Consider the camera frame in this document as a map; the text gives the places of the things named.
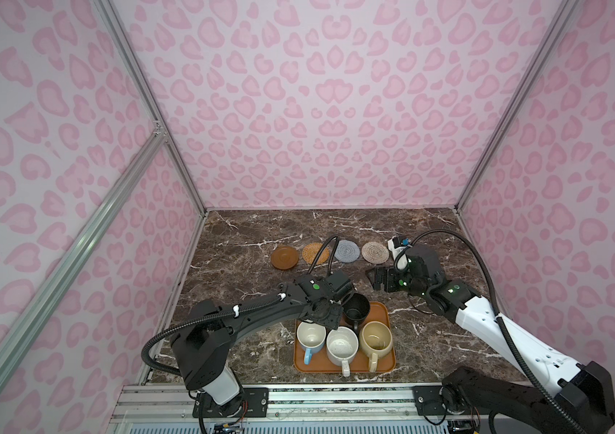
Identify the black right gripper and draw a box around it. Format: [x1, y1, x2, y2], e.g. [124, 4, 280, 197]
[362, 264, 430, 298]

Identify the aluminium frame corner post right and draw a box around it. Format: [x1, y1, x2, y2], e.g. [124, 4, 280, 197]
[455, 0, 583, 214]

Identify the blue-grey woven round coaster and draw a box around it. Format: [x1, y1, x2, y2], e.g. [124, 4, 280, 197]
[334, 240, 361, 263]

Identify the orange wooden tray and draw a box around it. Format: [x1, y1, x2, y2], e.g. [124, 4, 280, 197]
[293, 301, 397, 374]

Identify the aluminium frame corner post left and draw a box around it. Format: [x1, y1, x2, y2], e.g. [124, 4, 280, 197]
[92, 0, 207, 217]

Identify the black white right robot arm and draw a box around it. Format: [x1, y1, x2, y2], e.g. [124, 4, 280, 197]
[366, 245, 615, 433]

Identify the black ceramic mug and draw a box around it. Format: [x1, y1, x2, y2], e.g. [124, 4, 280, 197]
[342, 293, 371, 335]

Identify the brown wooden round coaster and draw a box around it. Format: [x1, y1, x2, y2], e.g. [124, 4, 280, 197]
[270, 245, 299, 271]

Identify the beige ceramic mug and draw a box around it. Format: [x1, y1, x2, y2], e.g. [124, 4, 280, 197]
[358, 321, 393, 373]

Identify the aluminium frame corner post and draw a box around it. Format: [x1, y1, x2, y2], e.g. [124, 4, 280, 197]
[92, 0, 207, 217]
[455, 0, 583, 214]

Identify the woven rattan round coaster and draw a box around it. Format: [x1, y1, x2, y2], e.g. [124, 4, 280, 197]
[301, 242, 331, 265]

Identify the light blue ceramic mug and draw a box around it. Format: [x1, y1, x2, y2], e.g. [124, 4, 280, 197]
[296, 322, 327, 365]

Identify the multicolour woven round coaster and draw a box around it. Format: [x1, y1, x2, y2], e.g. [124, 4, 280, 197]
[361, 242, 390, 265]

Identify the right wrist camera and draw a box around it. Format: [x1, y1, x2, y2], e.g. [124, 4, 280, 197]
[387, 235, 410, 271]

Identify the white speckled ceramic mug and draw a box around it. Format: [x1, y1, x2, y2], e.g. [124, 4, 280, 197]
[325, 327, 359, 378]

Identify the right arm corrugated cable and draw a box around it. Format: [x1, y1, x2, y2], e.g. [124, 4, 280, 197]
[393, 229, 577, 434]

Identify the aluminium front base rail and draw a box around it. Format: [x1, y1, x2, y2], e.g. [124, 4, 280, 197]
[103, 382, 585, 434]

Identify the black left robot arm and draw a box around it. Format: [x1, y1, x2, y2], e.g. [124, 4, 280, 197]
[170, 271, 354, 405]

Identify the aluminium diagonal frame bar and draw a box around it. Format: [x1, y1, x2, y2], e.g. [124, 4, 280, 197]
[0, 132, 166, 394]

